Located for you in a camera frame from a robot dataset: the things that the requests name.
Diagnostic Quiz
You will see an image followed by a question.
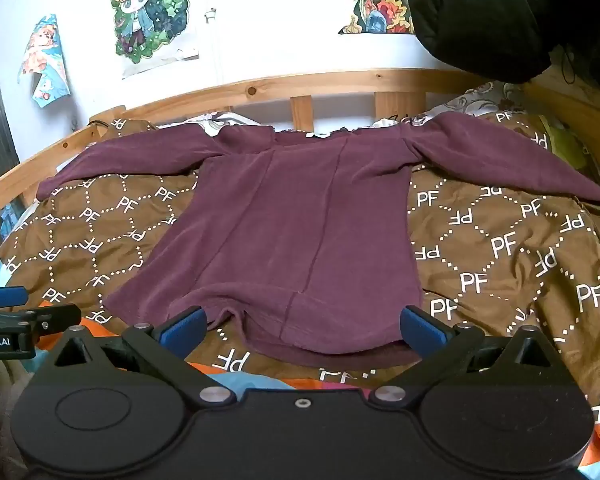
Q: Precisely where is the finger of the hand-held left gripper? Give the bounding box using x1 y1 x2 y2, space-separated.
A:
0 286 30 309
0 304 82 336

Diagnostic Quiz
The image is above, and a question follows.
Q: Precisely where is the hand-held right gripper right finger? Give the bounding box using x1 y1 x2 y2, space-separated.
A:
367 305 563 409

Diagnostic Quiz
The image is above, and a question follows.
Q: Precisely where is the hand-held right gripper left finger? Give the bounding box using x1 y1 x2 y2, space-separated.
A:
40 305 237 409

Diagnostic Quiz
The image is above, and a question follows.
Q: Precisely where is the maroon long-sleeved shirt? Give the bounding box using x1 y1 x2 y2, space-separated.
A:
36 111 600 368

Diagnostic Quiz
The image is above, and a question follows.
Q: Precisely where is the orange blue striped bed sheet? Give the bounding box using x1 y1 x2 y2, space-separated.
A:
0 247 600 480

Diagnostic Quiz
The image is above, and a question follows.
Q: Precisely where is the brown printed blanket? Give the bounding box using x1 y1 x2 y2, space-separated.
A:
0 110 600 426

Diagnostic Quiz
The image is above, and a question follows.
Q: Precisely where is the yellow-green cloth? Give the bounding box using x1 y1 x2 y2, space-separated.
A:
539 114 600 182

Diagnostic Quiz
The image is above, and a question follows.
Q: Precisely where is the white grey patterned pillow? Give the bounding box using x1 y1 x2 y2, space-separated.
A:
157 81 528 137

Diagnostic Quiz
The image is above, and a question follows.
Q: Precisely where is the black puffy jacket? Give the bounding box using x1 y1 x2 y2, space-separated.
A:
407 0 600 83

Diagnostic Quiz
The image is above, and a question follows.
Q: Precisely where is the peeling orange blue wall poster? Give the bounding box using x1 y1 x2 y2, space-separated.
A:
19 14 72 109

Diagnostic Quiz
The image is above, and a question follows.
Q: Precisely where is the wooden bed frame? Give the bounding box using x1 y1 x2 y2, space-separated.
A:
0 69 600 256

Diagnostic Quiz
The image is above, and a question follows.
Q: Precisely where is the white wall pipe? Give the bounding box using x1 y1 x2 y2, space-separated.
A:
205 7 223 83

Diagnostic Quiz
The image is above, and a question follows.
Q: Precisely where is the blond cartoon figure wall poster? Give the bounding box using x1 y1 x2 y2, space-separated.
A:
111 0 202 79

